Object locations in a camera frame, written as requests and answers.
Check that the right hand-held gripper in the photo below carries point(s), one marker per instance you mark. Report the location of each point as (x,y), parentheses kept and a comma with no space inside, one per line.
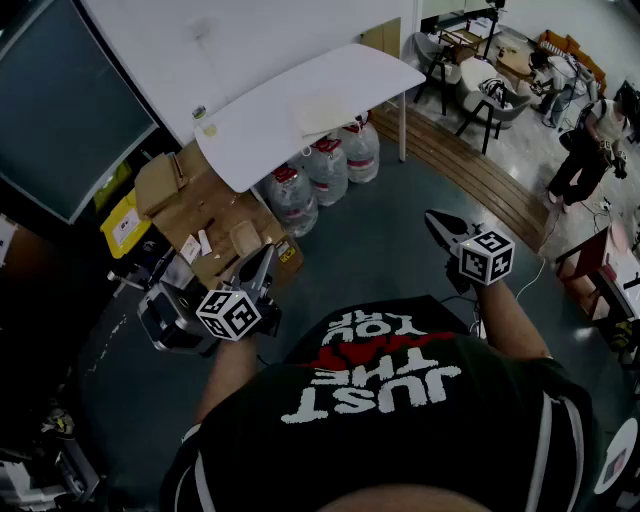
(487,257)

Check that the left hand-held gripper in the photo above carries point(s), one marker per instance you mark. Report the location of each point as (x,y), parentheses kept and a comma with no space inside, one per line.
(227,315)

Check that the person's right forearm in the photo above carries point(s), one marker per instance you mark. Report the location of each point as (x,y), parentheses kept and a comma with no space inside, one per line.
(510,325)

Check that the person's left forearm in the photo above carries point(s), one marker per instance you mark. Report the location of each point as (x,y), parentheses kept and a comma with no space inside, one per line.
(227,375)

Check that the small beige tray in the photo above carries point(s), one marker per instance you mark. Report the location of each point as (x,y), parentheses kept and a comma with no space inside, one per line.
(245,239)

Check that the wooden slatted platform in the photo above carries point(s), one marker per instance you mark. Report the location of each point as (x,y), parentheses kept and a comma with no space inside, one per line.
(475,175)

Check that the white tube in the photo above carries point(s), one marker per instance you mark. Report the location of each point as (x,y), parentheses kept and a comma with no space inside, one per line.
(204,242)

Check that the white paper card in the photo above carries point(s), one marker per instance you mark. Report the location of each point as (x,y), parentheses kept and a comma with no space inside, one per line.
(190,249)

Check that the large cardboard box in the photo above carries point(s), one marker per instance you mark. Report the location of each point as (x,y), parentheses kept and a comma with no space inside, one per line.
(220,210)

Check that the clear water jug red cap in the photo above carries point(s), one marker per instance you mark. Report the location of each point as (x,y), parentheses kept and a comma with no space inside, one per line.
(327,170)
(295,200)
(361,150)

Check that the silver floor appliance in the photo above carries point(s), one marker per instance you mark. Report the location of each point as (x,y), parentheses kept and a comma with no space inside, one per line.
(170,320)

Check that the white armchair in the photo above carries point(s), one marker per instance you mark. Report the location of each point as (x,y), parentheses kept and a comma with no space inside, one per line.
(487,115)

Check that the folded cardboard box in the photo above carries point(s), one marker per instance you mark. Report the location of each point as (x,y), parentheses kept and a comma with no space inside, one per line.
(157,185)

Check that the yellow plastic bin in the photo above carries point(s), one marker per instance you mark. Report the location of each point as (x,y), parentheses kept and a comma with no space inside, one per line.
(125,227)

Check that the dark red table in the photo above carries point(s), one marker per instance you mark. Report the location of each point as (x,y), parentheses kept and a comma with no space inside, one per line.
(590,260)

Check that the striped cushion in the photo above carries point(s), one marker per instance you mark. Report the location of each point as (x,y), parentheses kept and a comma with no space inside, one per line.
(492,90)

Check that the grey chair black legs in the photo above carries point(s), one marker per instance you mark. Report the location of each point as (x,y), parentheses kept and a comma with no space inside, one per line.
(435,60)

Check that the yellow-green bin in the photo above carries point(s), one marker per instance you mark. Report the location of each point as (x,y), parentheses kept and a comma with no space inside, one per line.
(112,185)

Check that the wooden coffee table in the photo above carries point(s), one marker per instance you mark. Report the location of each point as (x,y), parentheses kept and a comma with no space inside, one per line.
(515,62)

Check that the person's black printed shirt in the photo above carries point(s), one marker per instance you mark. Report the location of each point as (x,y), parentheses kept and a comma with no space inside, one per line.
(400,425)

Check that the black tripod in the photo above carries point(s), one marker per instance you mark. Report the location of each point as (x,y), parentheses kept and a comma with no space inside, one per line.
(492,30)

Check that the brown wooden board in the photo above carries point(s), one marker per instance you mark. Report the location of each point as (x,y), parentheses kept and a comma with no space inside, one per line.
(382,37)

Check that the frosted glass panel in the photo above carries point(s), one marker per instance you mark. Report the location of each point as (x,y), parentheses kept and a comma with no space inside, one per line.
(65,110)

